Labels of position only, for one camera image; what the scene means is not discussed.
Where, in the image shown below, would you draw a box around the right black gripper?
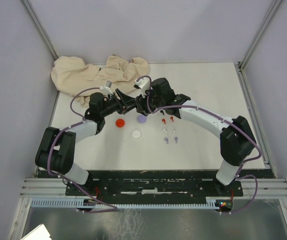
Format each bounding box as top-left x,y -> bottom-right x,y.
134,85 -> 165,117

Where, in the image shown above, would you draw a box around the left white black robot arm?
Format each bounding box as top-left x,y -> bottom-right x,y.
35,89 -> 136,195

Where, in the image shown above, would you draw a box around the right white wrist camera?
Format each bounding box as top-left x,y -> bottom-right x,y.
133,75 -> 151,96

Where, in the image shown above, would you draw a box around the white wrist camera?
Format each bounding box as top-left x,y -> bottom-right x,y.
99,81 -> 114,96
133,75 -> 151,96

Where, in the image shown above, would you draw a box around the beige crumpled cloth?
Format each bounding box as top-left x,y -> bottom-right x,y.
50,55 -> 150,96

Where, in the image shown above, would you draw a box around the purple round charging case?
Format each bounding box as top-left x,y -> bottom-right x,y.
137,115 -> 147,124

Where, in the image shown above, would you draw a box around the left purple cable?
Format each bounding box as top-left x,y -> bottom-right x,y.
47,86 -> 121,215

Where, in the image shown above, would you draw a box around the aluminium corner post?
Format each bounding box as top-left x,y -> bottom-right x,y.
19,0 -> 59,61
237,0 -> 284,73

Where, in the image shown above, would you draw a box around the right aluminium corner post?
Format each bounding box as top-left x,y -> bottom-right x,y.
237,0 -> 284,73

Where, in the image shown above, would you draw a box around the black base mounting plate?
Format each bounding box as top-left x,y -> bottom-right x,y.
65,170 -> 244,205

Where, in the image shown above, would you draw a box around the grey slotted cable duct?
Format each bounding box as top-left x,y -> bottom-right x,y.
30,197 -> 222,209

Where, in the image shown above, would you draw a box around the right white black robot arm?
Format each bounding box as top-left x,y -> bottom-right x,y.
134,75 -> 257,196

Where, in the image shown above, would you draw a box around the left aluminium corner post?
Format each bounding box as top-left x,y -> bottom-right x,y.
19,0 -> 59,61

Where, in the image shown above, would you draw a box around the aluminium frame rail front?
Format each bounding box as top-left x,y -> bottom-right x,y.
20,178 -> 287,200

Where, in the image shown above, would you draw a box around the red round charging case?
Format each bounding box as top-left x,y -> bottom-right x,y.
115,118 -> 125,128

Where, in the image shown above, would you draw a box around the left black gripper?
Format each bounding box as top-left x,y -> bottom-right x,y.
100,88 -> 137,118

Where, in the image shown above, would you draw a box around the white round charging case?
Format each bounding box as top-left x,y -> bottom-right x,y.
131,129 -> 142,140

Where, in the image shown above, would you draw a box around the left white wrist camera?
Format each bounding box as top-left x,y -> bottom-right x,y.
99,81 -> 114,96

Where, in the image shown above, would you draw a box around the white sheet corner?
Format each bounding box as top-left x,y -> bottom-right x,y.
21,224 -> 52,240

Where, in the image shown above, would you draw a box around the control box with leds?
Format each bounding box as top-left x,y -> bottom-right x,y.
218,200 -> 233,212

